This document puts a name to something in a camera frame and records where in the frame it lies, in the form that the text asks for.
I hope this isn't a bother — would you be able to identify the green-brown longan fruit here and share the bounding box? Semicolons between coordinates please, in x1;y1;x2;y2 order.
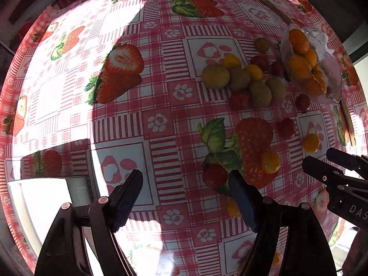
201;64;230;89

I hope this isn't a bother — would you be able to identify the metal rectangular tray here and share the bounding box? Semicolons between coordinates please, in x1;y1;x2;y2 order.
8;176;93;257

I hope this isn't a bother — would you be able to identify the yellow cherry tomato on strawberry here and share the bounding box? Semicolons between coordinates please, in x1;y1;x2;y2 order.
261;149;281;174

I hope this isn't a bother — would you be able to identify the glass fruit bowl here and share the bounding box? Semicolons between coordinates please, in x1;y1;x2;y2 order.
279;24;342;104

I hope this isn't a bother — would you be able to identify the red cherry tomato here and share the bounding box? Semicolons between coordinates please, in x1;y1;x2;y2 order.
202;163;228;190

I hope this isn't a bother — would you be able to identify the orange mandarin in bowl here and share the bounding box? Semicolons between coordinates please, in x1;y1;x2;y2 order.
288;29;310;55

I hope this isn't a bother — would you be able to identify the pink strawberry checkered tablecloth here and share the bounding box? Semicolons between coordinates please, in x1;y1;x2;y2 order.
1;0;367;275

